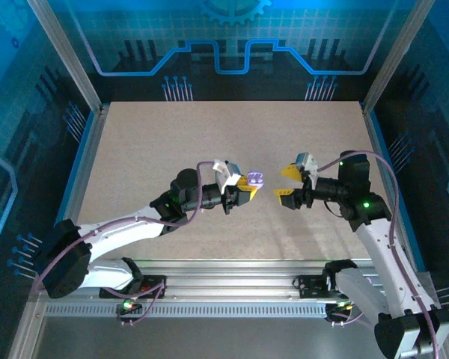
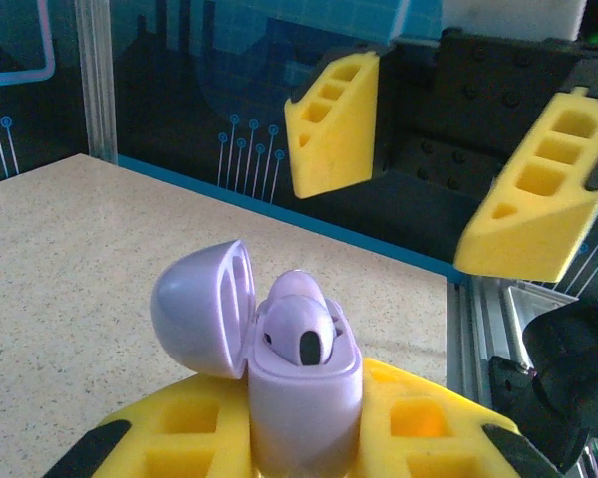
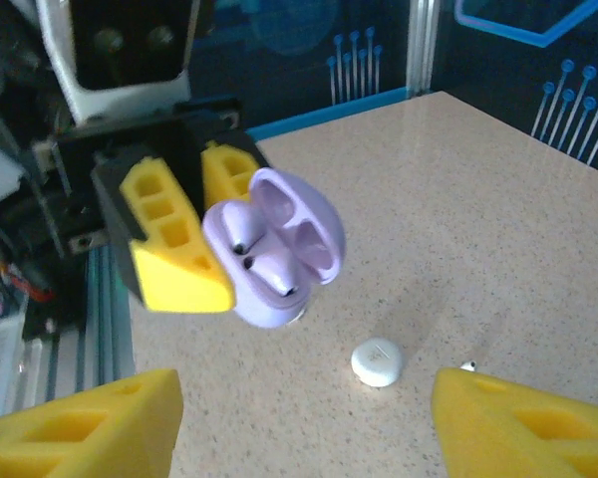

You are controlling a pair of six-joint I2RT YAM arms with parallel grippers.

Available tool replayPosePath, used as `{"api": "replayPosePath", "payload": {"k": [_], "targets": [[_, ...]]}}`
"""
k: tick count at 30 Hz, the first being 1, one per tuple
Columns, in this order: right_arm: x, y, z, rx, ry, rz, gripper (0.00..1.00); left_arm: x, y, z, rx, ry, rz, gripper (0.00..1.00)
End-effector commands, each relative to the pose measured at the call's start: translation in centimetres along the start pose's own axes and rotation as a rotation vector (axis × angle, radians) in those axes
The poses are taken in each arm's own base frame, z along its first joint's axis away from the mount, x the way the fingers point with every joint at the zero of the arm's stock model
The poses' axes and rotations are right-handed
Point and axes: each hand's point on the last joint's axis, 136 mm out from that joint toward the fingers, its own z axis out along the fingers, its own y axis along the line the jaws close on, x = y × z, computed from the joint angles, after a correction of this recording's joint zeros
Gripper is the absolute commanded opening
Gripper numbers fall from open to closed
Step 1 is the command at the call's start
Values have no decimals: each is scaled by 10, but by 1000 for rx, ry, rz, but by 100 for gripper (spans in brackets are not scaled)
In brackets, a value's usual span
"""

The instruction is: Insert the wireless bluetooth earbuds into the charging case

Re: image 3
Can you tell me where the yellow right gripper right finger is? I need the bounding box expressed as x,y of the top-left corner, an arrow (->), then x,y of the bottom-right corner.
431,366 -> 598,478

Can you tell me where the white earbud charging case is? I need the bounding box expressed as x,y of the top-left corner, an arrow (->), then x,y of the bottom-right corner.
350,337 -> 407,388

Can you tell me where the aluminium side rail blue trim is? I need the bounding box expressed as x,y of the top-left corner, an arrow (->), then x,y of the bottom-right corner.
246,87 -> 416,144

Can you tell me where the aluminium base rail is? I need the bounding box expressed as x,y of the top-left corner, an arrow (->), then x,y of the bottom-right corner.
24,243 -> 137,402

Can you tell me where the aluminium frame post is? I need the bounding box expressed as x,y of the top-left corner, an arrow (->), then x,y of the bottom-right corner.
407,0 -> 439,100

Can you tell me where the purple earbud charging case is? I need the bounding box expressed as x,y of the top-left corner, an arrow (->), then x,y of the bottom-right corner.
201,167 -> 349,330

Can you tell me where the grey slotted cable duct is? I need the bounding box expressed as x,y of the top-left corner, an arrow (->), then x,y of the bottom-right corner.
0,298 -> 31,424

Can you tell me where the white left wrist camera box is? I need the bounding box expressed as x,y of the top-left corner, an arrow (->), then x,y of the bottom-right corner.
34,0 -> 201,124

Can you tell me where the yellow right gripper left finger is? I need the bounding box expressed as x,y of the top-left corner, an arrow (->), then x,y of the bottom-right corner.
0,368 -> 183,478

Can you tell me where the purple wireless earbud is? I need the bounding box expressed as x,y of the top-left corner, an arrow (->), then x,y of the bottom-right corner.
221,201 -> 269,256
242,247 -> 301,301

